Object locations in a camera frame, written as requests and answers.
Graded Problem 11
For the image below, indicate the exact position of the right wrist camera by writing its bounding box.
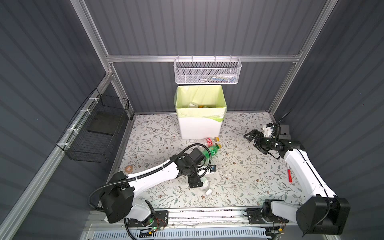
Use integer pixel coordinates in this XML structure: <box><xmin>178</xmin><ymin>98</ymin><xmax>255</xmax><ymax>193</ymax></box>
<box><xmin>278</xmin><ymin>125</ymin><xmax>292</xmax><ymax>140</ymax></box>

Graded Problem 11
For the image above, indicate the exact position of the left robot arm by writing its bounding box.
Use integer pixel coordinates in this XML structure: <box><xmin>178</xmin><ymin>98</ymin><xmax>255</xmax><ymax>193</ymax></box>
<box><xmin>95</xmin><ymin>144</ymin><xmax>216</xmax><ymax>227</ymax></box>

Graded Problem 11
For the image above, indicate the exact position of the toothpaste tube in basket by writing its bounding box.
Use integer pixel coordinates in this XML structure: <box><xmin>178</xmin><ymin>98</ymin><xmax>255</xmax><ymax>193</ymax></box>
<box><xmin>210</xmin><ymin>74</ymin><xmax>238</xmax><ymax>83</ymax></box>

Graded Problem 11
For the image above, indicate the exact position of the white plastic bin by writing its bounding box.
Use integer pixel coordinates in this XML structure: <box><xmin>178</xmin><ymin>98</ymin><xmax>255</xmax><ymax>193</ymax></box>
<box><xmin>178</xmin><ymin>118</ymin><xmax>223</xmax><ymax>140</ymax></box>

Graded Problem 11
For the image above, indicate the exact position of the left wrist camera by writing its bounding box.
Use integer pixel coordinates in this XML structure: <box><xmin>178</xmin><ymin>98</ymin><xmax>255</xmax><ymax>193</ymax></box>
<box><xmin>207</xmin><ymin>165</ymin><xmax>217</xmax><ymax>174</ymax></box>

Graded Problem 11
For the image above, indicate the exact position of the black corrugated cable hose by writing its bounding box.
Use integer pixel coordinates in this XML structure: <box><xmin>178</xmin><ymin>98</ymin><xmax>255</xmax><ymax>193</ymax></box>
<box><xmin>87</xmin><ymin>143</ymin><xmax>213</xmax><ymax>240</ymax></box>

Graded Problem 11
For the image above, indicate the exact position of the red pen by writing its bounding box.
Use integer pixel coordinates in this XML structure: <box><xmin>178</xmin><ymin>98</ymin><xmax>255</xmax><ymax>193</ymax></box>
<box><xmin>287</xmin><ymin>169</ymin><xmax>293</xmax><ymax>183</ymax></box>

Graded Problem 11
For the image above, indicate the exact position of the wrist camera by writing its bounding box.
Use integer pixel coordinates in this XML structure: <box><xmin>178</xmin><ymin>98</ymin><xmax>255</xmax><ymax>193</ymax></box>
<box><xmin>207</xmin><ymin>165</ymin><xmax>217</xmax><ymax>174</ymax></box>
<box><xmin>278</xmin><ymin>125</ymin><xmax>292</xmax><ymax>140</ymax></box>

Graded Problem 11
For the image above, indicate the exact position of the black wire basket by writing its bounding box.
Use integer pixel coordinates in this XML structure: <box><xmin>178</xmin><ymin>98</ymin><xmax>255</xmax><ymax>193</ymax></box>
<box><xmin>57</xmin><ymin>90</ymin><xmax>130</xmax><ymax>164</ymax></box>

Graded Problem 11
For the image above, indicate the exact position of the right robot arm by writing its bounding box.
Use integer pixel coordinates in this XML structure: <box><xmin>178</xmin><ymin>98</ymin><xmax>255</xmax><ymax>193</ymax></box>
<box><xmin>244</xmin><ymin>127</ymin><xmax>351</xmax><ymax>236</ymax></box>

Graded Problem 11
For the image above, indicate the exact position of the white wire mesh basket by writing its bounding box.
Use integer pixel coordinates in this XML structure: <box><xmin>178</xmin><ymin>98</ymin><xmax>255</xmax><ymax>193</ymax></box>
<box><xmin>173</xmin><ymin>58</ymin><xmax>242</xmax><ymax>85</ymax></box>

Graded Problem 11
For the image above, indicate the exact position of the clear bottle red label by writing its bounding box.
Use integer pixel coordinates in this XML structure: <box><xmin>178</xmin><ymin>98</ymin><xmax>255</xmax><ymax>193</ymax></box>
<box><xmin>203</xmin><ymin>137</ymin><xmax>220</xmax><ymax>148</ymax></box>

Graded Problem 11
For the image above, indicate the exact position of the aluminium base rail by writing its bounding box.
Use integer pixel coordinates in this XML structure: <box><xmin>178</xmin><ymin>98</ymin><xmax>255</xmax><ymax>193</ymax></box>
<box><xmin>85</xmin><ymin>206</ymin><xmax>263</xmax><ymax>229</ymax></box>

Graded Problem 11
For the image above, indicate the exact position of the green bottle yellow cap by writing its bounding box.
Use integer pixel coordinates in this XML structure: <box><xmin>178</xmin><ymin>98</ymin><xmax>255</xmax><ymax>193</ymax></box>
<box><xmin>202</xmin><ymin>144</ymin><xmax>222</xmax><ymax>160</ymax></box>

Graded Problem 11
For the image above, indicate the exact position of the green bin liner bag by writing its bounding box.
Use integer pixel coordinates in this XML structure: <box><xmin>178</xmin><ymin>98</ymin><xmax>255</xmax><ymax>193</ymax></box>
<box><xmin>174</xmin><ymin>85</ymin><xmax>227</xmax><ymax>122</ymax></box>

